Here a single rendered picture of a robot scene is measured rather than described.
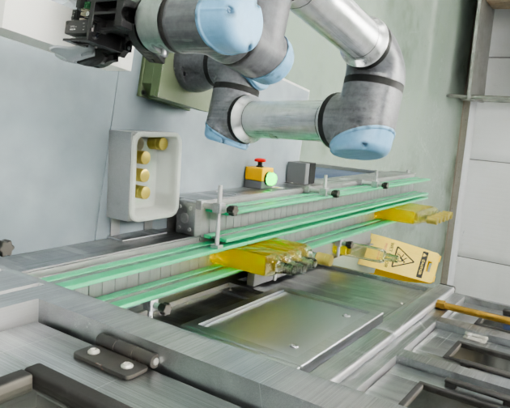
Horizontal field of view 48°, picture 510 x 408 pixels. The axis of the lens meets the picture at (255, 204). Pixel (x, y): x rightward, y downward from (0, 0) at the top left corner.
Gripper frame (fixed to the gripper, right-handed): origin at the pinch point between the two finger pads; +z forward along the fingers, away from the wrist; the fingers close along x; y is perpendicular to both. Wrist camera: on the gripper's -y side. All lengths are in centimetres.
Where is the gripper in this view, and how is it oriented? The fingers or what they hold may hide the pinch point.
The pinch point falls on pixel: (68, 31)
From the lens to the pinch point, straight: 96.3
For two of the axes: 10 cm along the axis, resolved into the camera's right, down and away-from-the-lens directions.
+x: -1.5, 9.9, 0.4
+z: -8.2, -1.4, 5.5
